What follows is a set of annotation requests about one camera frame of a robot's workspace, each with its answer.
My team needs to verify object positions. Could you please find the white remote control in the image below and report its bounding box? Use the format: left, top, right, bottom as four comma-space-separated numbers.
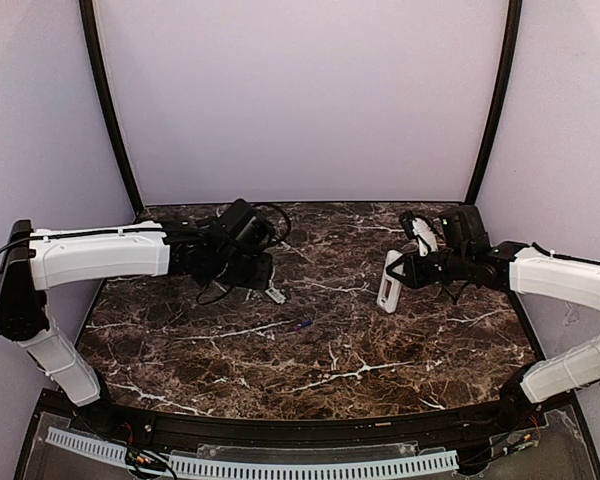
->
376, 264, 402, 314

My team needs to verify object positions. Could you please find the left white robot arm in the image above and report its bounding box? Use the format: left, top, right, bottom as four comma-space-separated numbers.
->
0, 199, 292, 408

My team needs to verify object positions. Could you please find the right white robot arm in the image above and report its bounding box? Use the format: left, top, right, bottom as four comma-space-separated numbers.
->
377, 205, 600, 420

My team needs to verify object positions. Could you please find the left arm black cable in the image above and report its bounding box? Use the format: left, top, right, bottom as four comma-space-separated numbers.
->
194, 202, 294, 307

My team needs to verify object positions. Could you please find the black front rail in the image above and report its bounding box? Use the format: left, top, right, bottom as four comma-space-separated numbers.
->
99, 403, 503, 448

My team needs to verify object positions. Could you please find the centre grey cable duct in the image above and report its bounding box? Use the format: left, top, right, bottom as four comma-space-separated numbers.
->
167, 448, 460, 479

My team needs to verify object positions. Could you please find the grey cable duct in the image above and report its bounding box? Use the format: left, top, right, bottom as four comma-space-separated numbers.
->
167, 448, 460, 479
45, 427, 126, 467

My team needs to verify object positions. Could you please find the left grey cable duct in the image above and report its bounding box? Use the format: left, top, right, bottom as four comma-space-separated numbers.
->
45, 427, 126, 467

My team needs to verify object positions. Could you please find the right black frame post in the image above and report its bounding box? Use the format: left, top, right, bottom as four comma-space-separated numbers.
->
464, 0, 523, 205

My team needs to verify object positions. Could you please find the black frame post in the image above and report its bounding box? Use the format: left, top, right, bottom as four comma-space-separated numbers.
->
464, 0, 523, 205
78, 0, 144, 215

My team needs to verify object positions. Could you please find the left black frame post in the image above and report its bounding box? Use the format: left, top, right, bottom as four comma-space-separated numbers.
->
78, 0, 144, 215

